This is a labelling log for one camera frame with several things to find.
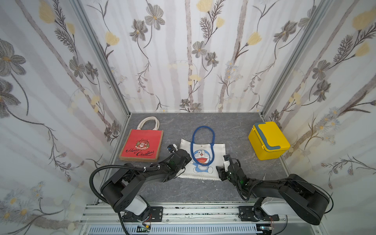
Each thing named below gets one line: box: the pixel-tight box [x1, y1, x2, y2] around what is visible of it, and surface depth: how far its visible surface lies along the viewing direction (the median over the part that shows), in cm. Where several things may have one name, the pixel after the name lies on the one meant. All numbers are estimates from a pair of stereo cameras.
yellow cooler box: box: [248, 121, 291, 161], surface depth 91 cm
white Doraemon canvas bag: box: [177, 125, 226, 181], surface depth 96 cm
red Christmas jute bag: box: [118, 116, 164, 163], surface depth 103 cm
